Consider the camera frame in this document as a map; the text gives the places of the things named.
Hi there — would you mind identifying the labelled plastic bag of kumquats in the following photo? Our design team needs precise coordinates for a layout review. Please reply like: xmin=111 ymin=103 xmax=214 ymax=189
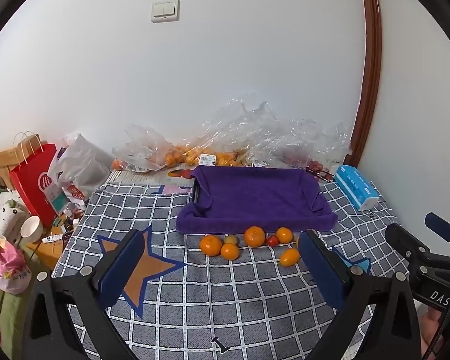
xmin=161 ymin=140 xmax=226 ymax=167

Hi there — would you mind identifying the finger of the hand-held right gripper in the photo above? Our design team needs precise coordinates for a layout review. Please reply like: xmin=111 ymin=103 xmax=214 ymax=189
xmin=424 ymin=212 xmax=450 ymax=244
xmin=384 ymin=223 xmax=436 ymax=271

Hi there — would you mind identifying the plastic bag of red fruits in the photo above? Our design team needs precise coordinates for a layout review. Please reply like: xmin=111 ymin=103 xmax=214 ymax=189
xmin=274 ymin=146 xmax=334 ymax=175

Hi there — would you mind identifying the red white snack packet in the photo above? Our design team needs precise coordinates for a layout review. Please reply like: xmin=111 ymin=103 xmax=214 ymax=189
xmin=62 ymin=182 xmax=87 ymax=203

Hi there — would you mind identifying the white light switch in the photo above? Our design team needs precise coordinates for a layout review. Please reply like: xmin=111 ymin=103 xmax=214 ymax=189
xmin=151 ymin=0 xmax=181 ymax=23

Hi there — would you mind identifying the black tangled cable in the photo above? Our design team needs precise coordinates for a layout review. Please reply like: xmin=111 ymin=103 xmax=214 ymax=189
xmin=305 ymin=169 xmax=334 ymax=182

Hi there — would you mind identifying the grey checkered star blanket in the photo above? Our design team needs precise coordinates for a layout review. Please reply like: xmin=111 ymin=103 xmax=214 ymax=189
xmin=50 ymin=178 xmax=409 ymax=360

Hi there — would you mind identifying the red paper shopping bag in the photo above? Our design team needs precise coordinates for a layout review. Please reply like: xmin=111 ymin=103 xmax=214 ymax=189
xmin=9 ymin=131 xmax=66 ymax=229

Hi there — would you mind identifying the purple towel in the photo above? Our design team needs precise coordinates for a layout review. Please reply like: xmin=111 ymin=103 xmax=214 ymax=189
xmin=175 ymin=165 xmax=339 ymax=235

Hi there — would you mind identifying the white floral plush pillow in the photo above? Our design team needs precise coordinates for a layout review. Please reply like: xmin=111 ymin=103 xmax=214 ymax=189
xmin=0 ymin=185 xmax=27 ymax=241

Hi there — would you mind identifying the plastic bag of mandarins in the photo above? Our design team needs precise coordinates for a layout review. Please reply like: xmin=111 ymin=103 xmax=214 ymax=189
xmin=112 ymin=124 xmax=166 ymax=173

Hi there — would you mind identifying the black tray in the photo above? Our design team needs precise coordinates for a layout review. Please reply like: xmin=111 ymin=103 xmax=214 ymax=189
xmin=192 ymin=181 xmax=203 ymax=214

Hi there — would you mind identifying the teal white box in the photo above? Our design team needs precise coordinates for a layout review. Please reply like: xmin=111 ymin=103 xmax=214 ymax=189
xmin=45 ymin=185 xmax=70 ymax=214

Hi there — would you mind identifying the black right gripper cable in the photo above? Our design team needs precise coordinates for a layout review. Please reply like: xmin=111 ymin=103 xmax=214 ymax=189
xmin=422 ymin=240 xmax=450 ymax=360

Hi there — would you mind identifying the blue tissue pack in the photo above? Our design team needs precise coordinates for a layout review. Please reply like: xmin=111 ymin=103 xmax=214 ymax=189
xmin=334 ymin=164 xmax=380 ymax=211

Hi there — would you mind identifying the plastic bag of yellow fruits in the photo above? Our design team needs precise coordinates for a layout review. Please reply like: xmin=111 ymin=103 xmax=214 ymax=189
xmin=219 ymin=146 xmax=271 ymax=169

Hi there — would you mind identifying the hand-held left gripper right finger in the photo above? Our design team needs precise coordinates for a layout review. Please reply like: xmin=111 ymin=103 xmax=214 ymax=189
xmin=297 ymin=229 xmax=422 ymax=360

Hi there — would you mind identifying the white bowl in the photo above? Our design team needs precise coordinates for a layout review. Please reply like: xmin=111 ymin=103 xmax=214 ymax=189
xmin=19 ymin=215 xmax=44 ymax=244

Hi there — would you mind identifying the grey plastic bag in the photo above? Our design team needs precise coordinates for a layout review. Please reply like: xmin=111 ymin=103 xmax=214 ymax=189
xmin=47 ymin=133 xmax=113 ymax=199

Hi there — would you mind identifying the person's right hand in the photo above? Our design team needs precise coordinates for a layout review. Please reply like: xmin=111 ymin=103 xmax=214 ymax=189
xmin=420 ymin=305 xmax=449 ymax=349

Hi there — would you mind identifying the pink patterned cloth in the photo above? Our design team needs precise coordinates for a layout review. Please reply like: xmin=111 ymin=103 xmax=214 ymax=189
xmin=0 ymin=215 xmax=32 ymax=295

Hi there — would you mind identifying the small black clip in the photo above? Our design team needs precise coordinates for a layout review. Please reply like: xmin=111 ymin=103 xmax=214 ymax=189
xmin=211 ymin=337 xmax=231 ymax=354

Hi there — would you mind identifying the large orange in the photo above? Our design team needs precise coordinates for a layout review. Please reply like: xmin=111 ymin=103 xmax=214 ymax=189
xmin=244 ymin=226 xmax=266 ymax=248

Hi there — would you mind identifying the wooden nightstand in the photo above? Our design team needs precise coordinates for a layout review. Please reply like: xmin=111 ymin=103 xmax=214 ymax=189
xmin=26 ymin=214 xmax=83 ymax=271

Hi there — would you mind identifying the white printed fruit carton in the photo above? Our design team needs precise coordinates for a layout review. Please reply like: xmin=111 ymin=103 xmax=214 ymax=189
xmin=110 ymin=169 xmax=196 ymax=188

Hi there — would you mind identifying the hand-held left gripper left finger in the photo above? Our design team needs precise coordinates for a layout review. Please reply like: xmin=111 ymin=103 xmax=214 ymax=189
xmin=24 ymin=228 xmax=147 ymax=360

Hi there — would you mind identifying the brown wooden door frame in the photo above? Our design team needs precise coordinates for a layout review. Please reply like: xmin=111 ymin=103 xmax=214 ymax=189
xmin=350 ymin=0 xmax=383 ymax=167

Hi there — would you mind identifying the crumpled clear plastic wrap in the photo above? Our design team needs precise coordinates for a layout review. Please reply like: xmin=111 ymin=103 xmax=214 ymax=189
xmin=195 ymin=94 xmax=353 ymax=158

